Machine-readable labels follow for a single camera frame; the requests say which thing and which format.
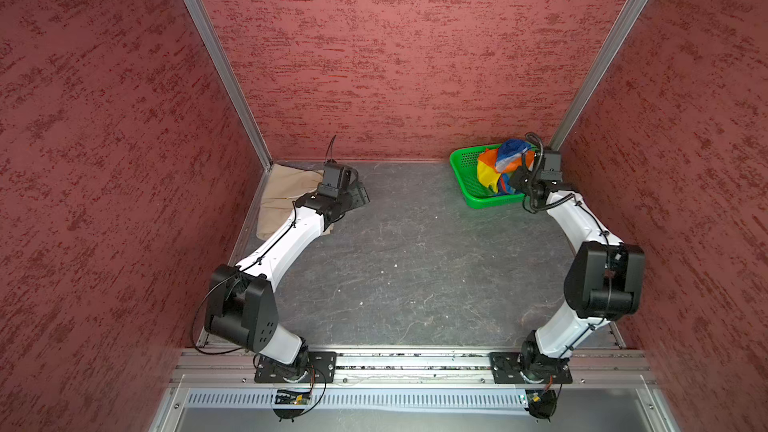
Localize multicolour shorts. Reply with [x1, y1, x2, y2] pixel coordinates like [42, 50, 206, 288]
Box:
[476, 139, 535, 196]

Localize green plastic basket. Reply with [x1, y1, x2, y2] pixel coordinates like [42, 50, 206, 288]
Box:
[449, 144, 524, 209]

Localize beige shorts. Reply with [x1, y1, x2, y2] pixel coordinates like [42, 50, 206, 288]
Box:
[256, 165, 323, 241]

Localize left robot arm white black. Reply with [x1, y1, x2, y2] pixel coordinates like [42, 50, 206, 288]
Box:
[198, 180, 370, 383]

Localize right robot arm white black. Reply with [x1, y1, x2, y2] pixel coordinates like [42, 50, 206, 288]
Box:
[511, 165, 645, 384]

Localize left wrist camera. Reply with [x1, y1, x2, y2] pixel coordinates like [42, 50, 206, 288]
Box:
[317, 161, 353, 199]

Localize right aluminium corner post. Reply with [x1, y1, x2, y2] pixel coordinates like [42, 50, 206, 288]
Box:
[549, 0, 649, 151]

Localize aluminium corner post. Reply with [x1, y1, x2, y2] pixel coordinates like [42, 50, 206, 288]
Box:
[183, 0, 273, 172]
[549, 0, 649, 151]

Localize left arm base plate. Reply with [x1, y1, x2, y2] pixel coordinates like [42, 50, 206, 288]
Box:
[254, 351, 338, 385]

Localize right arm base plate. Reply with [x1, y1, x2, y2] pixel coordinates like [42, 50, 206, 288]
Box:
[489, 352, 573, 386]

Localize left circuit board with wires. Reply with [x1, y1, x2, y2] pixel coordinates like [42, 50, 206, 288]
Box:
[272, 366, 329, 422]

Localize circuit board with wires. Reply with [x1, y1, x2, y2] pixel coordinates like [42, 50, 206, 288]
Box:
[272, 366, 329, 422]
[526, 378, 559, 421]

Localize right circuit board with wires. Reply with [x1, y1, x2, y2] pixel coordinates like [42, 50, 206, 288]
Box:
[526, 378, 559, 421]

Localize slotted cable duct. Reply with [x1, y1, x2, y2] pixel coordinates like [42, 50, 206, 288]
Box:
[184, 388, 528, 414]

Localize left aluminium corner post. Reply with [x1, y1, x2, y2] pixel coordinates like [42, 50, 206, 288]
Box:
[183, 0, 273, 172]

